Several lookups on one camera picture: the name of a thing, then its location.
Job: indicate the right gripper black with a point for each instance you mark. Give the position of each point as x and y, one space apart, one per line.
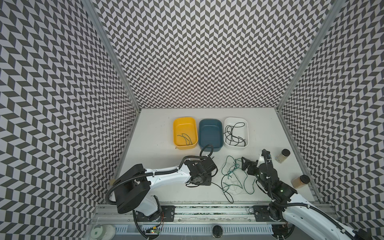
253 167

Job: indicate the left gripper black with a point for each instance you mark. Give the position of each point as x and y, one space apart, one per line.
205 173

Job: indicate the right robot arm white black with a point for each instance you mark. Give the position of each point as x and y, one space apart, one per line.
289 206

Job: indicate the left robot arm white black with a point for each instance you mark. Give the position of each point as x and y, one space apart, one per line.
132 191

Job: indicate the spice jar black lid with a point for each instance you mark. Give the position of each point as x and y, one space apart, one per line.
300 181
283 155

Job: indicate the yellow plastic bin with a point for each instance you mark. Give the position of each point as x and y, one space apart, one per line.
185 133

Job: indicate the white plastic bin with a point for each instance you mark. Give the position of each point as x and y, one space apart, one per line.
236 133

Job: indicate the dark teal plastic bin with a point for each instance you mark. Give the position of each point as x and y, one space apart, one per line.
211 133

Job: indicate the white tape roll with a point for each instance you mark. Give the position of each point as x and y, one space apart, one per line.
103 232

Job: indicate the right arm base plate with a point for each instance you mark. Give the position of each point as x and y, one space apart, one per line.
262 213

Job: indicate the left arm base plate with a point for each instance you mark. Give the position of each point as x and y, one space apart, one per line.
165 213

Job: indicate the right corner aluminium post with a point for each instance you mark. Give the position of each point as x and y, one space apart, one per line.
321 34

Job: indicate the corner aluminium post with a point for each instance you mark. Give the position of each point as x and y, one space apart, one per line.
94 18
321 34

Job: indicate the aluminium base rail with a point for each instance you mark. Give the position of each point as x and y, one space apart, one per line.
193 213

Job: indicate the left corner aluminium post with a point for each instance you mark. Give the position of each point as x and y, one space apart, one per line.
94 18

